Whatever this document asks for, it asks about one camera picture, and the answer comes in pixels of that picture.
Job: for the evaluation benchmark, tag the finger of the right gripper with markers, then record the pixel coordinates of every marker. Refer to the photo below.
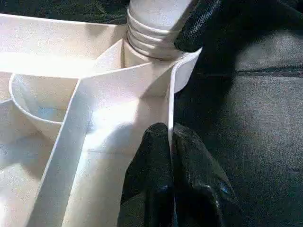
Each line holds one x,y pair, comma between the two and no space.
196,28

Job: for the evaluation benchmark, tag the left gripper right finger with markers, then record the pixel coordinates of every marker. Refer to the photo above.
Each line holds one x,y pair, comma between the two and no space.
196,179

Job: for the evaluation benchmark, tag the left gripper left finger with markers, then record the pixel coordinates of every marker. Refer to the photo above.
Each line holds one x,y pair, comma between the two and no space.
151,170

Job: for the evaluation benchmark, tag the white plastic table leg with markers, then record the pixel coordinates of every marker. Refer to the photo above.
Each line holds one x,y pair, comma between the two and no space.
154,23

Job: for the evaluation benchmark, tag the white plastic table top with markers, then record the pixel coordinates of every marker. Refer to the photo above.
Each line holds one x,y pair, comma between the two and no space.
47,59

